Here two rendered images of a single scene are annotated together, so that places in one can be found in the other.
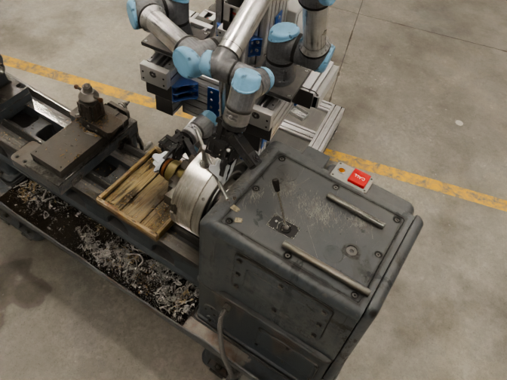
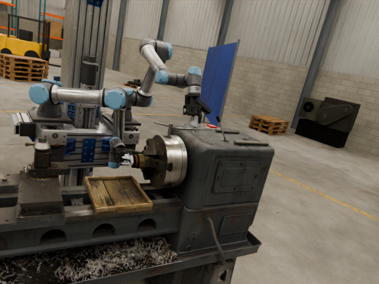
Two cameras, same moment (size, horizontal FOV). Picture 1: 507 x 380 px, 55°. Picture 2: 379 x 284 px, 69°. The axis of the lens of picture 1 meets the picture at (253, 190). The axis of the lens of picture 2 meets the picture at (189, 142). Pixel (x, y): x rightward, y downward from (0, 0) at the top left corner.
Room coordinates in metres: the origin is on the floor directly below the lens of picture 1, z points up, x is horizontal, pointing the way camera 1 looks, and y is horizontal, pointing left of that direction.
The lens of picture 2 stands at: (0.15, 1.40, 1.67)
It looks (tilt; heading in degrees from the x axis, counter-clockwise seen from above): 16 degrees down; 302
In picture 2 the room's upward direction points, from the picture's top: 12 degrees clockwise
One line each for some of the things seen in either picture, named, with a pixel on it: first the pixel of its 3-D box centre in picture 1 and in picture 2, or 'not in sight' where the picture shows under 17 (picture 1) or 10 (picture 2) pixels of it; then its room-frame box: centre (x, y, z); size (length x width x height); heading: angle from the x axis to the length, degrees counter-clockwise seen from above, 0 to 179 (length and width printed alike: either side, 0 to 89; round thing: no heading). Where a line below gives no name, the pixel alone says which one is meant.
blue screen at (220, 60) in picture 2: not in sight; (211, 84); (4.36, -5.85, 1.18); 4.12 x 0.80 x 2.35; 131
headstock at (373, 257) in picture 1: (306, 246); (215, 163); (0.92, -0.21, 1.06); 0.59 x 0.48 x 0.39; 64
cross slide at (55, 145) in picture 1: (84, 135); (39, 183); (1.38, 0.73, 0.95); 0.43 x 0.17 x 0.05; 154
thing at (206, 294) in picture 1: (281, 320); (196, 240); (0.92, -0.21, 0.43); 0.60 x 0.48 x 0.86; 64
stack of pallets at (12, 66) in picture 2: not in sight; (24, 68); (10.15, -3.30, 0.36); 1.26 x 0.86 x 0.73; 91
